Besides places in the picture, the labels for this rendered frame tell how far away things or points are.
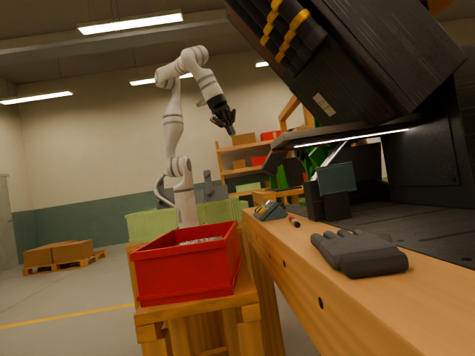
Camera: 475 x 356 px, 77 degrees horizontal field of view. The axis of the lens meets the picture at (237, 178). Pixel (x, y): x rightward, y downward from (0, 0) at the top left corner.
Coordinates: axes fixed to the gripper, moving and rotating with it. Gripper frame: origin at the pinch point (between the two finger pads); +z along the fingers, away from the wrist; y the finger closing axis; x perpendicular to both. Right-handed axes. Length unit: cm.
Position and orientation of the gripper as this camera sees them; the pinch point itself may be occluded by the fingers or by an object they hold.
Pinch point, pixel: (230, 131)
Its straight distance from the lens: 118.3
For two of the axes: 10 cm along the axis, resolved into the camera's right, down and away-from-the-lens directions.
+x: -6.0, 2.0, 7.8
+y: 6.7, -4.1, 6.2
